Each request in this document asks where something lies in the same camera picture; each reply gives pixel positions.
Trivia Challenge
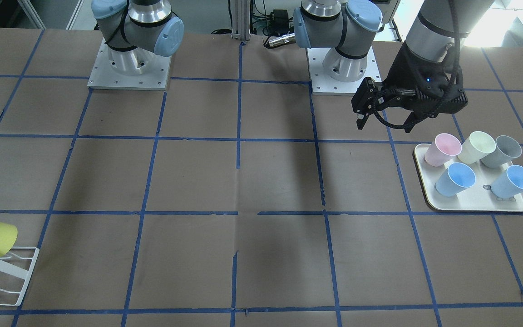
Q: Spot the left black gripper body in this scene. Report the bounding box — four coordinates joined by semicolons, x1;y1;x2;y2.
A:
378;43;467;119

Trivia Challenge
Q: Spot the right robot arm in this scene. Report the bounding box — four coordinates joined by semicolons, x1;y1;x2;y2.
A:
0;0;184;91

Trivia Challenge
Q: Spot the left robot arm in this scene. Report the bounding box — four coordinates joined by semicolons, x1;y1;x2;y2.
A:
293;0;492;133

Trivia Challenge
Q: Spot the pink plastic cup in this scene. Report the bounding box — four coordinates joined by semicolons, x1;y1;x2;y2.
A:
424;133;462;166

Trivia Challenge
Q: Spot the cream plastic cup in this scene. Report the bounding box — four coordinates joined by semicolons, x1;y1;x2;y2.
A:
457;131;496;165

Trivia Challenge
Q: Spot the blue plastic cup near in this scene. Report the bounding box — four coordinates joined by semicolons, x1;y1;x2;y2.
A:
434;162;477;197

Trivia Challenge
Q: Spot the blue plastic cup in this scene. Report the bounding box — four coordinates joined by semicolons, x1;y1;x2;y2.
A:
491;165;523;199
434;162;477;197

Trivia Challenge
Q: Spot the grey plastic cup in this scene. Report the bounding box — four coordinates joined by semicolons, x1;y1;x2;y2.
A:
480;136;523;169

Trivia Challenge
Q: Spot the blue plastic cup far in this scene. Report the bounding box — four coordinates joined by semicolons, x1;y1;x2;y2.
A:
491;165;523;199

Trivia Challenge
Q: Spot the black power adapter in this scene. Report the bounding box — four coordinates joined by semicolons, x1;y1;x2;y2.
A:
268;9;289;35

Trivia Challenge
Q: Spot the white compartment tray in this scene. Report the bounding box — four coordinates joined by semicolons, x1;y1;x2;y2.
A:
413;144;523;213

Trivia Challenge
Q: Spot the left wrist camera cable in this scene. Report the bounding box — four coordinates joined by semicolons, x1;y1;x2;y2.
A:
380;0;464;133

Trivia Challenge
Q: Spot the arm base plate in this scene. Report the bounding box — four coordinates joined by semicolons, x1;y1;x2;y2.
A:
306;48;382;96
87;40;172;91

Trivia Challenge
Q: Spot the silver cable connector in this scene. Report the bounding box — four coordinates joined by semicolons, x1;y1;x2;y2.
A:
263;33;296;49

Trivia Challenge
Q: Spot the white wire cup rack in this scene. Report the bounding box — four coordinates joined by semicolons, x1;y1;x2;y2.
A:
0;247;39;307

